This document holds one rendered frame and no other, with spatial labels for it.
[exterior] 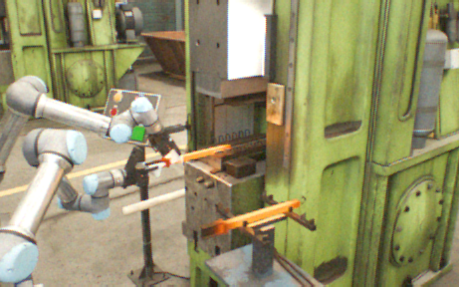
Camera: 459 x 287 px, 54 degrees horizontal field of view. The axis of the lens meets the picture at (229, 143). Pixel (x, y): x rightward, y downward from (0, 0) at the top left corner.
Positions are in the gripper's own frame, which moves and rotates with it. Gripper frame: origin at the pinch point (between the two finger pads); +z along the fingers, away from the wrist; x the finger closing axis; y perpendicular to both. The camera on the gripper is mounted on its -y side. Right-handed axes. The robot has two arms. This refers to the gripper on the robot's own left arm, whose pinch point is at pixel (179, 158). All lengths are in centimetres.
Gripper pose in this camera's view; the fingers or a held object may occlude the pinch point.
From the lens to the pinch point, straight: 210.3
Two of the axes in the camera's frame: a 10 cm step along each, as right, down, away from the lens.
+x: 6.2, 2.5, -7.4
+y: -6.8, 6.4, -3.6
